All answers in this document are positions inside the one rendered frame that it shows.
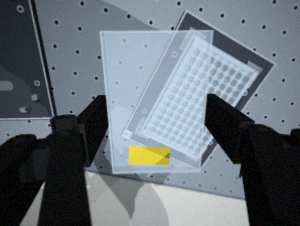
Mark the dark grey rectangular frame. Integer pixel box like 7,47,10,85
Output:
0,0,57,120
175,10,276,170

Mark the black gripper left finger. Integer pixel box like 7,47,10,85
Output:
0,95,109,226

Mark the grey perforated plate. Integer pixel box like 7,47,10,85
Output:
0,0,300,201

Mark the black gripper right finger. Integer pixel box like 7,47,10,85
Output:
204,93,300,226

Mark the clear plastic lid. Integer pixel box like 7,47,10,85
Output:
100,30,214,174

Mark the pale blue multi-well plate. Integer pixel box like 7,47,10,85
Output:
202,45,258,153

